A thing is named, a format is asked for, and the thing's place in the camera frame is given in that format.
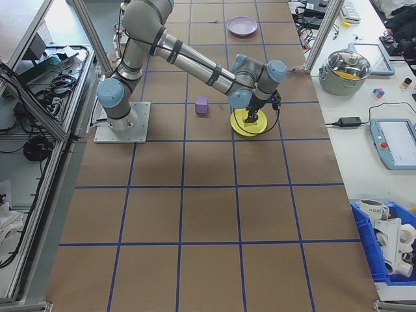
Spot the white printed mug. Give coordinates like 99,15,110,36
358,198,391,222

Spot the purple plate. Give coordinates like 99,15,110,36
226,16,260,37

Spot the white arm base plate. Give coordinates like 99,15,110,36
94,101,152,144

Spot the yellow toy piece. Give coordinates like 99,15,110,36
336,70,363,81

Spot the steel cooking pot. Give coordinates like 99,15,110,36
318,49,372,96

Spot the blue plastic bin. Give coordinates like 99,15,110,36
350,201,416,287

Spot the white crumpled cloth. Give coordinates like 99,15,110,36
0,180,25,251

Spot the black adapter cable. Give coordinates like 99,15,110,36
326,102,416,127

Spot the black computer with white label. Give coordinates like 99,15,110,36
297,0,329,16

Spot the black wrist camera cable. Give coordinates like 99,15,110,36
231,107,281,136

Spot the glass pot lid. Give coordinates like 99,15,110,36
326,49,372,81

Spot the black fabric heap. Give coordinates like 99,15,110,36
385,8,416,49

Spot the yellow plate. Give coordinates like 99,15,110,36
229,109,269,139

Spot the aluminium profile post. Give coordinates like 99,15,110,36
70,0,113,79
302,0,345,75

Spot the black power adapter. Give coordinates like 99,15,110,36
337,116,363,127

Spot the V-shaped metal frame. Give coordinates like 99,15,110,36
0,0,98,305

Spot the black cable coil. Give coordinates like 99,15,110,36
23,135,55,162

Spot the dark electronics box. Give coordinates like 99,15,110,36
21,31,48,61

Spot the aluminium profile bar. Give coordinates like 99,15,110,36
372,300,416,312
0,300,55,312

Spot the white keyboard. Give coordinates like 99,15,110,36
339,0,361,23

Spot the white plastic pipe assembly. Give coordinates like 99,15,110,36
372,216,416,277

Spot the purple foam block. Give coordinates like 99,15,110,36
194,96,209,115

